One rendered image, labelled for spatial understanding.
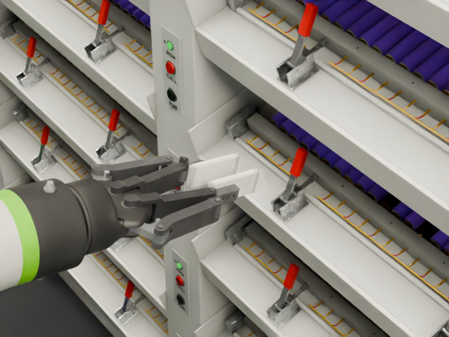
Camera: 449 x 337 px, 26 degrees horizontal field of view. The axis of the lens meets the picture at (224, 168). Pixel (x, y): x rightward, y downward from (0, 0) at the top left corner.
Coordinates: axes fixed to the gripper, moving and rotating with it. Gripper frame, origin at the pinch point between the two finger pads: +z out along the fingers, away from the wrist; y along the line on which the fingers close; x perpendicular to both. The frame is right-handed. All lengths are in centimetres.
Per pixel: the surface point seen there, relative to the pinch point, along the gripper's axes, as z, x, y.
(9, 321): 18, -85, -70
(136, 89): 11.9, -8.1, -32.7
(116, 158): 18, -27, -42
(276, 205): 11.2, -7.4, -0.8
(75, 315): 29, -82, -62
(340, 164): 18.8, -2.0, 1.1
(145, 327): 28, -65, -39
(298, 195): 12.9, -5.3, 0.8
